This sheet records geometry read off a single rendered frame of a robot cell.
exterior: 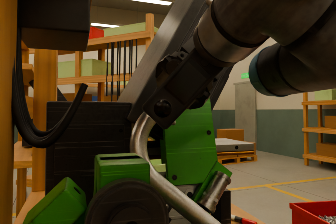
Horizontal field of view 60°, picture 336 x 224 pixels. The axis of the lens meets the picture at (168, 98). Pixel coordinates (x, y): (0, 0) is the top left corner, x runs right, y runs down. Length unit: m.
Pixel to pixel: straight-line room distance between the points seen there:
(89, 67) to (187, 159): 3.26
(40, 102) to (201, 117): 0.86
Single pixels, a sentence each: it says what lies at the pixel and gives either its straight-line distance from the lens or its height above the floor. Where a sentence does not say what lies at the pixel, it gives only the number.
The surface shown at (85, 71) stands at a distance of 3.85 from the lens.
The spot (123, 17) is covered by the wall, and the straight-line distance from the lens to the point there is 10.21.
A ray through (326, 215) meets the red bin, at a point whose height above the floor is 0.89.
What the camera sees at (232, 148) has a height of 1.12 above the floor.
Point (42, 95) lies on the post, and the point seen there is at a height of 1.29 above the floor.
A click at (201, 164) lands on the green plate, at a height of 1.11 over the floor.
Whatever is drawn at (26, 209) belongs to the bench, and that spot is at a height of 0.88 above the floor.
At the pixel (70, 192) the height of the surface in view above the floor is 1.14.
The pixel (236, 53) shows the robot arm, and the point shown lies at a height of 1.28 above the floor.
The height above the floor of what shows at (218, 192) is 1.06.
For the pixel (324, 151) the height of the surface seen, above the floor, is 0.37.
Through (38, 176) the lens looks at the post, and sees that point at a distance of 1.38.
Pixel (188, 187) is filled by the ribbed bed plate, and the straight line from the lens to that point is 0.64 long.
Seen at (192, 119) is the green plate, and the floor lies 1.20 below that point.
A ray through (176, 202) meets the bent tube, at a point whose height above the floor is 1.07.
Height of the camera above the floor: 1.22
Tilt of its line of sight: 3 degrees up
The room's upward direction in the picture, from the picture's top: straight up
